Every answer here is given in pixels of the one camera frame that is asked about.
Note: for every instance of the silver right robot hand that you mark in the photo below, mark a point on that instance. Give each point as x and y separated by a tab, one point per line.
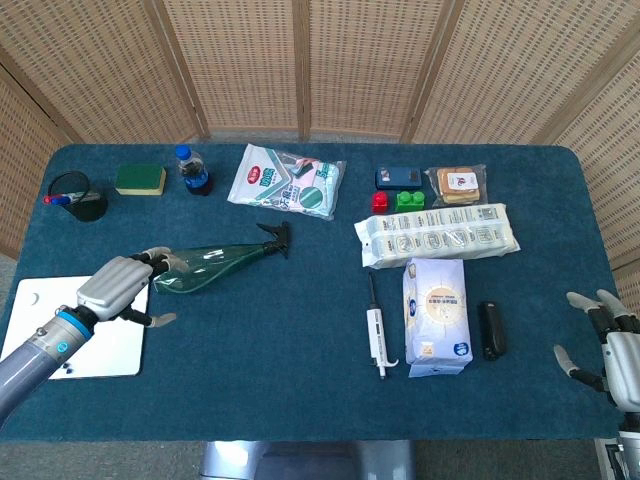
622	360

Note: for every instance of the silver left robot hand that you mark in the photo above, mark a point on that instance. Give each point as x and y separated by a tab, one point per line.
112	285

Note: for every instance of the green transparent spray bottle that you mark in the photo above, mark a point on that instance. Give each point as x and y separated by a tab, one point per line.
220	260

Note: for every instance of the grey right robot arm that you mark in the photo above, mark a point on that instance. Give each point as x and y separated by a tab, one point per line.
630	440

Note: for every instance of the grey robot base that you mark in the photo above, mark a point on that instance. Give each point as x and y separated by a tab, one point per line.
300	460

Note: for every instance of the cola bottle with blue cap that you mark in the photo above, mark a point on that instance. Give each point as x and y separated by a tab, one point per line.
192	175

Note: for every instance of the white board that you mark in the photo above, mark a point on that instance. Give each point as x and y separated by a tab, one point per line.
115	345

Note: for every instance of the black mesh pen holder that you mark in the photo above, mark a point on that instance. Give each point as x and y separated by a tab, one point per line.
90	207

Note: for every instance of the blue capped marker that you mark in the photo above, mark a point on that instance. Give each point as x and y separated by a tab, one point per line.
64	200

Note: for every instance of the red capped marker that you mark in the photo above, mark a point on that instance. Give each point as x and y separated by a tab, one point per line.
48	200

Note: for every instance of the green and yellow sponge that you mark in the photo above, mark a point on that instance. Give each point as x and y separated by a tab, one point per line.
140	179

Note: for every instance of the black stapler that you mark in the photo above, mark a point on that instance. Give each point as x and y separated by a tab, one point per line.
492	330

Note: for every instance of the lilac tissue pack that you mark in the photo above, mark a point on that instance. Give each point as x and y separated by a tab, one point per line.
437	310

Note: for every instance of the cleaning cloth plastic package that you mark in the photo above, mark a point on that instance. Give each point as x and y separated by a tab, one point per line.
285	182

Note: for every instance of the long cream printed package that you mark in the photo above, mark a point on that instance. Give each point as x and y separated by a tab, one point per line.
435	235

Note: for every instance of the biscuit pack in clear wrapper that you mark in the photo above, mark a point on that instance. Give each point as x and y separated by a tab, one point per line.
457	185

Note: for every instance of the white pipette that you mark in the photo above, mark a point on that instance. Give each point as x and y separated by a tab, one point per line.
376	330

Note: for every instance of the bamboo folding screen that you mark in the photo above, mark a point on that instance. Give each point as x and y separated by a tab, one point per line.
250	60

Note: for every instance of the green toy block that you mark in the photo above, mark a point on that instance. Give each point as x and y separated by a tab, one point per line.
410	201

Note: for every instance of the red toy block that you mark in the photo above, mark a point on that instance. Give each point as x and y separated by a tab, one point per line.
380	202

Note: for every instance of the dark blue rectangular box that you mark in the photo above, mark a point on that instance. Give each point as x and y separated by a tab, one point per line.
400	177

